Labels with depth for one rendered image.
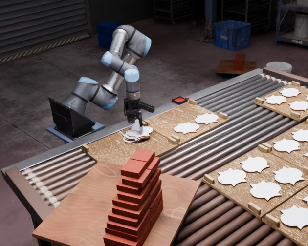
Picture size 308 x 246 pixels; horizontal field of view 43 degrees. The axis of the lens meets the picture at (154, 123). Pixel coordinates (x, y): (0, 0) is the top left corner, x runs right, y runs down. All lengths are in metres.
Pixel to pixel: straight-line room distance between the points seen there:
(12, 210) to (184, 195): 2.05
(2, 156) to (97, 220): 2.70
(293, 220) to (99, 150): 1.04
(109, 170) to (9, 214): 1.72
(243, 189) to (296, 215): 0.26
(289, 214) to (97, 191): 0.80
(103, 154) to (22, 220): 1.35
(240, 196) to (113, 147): 0.76
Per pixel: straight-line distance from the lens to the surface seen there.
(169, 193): 1.63
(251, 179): 1.90
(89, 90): 2.45
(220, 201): 1.79
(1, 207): 3.49
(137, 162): 1.34
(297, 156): 2.10
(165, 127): 2.30
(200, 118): 2.37
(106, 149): 2.14
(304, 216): 1.73
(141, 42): 2.45
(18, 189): 1.96
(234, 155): 2.09
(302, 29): 6.83
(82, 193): 1.68
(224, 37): 6.59
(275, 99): 2.65
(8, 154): 4.15
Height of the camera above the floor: 2.06
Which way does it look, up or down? 29 degrees down
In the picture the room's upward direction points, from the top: 3 degrees counter-clockwise
